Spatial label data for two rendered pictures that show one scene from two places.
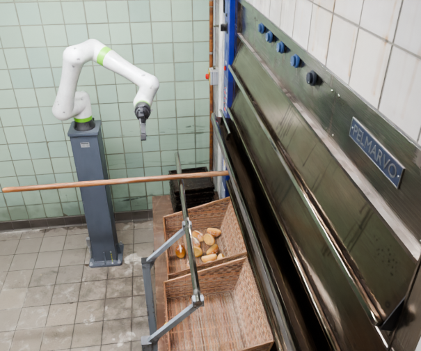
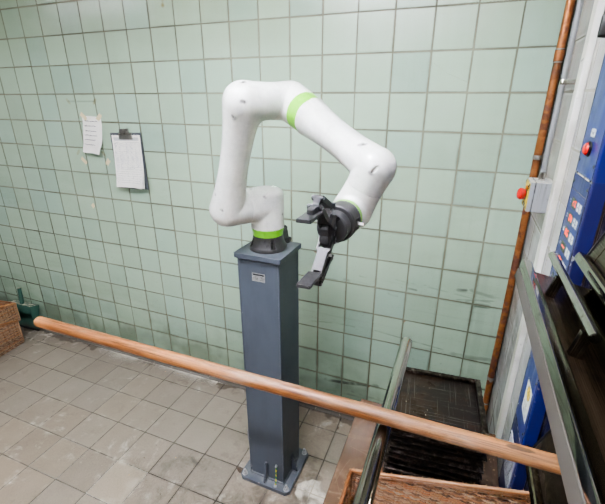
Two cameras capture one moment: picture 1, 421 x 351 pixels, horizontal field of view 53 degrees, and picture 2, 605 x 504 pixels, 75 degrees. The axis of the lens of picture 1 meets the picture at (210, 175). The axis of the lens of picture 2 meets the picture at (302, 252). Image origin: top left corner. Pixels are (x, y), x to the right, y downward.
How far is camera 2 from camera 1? 159 cm
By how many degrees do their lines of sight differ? 29
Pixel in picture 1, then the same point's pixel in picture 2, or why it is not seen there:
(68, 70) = (227, 126)
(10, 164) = (198, 284)
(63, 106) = (221, 198)
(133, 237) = (329, 448)
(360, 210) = not seen: outside the picture
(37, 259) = (188, 428)
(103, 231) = (269, 429)
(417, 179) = not seen: outside the picture
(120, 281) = not seen: outside the picture
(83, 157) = (253, 297)
